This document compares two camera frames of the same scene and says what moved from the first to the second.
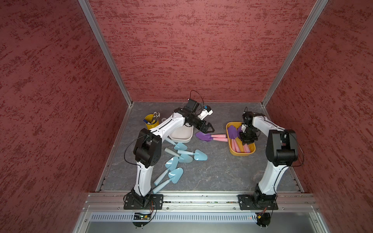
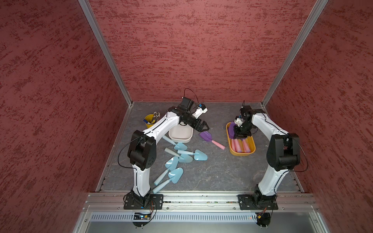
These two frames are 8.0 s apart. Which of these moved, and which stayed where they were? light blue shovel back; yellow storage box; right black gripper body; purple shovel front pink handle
Moved: right black gripper body
Stayed: purple shovel front pink handle; light blue shovel back; yellow storage box
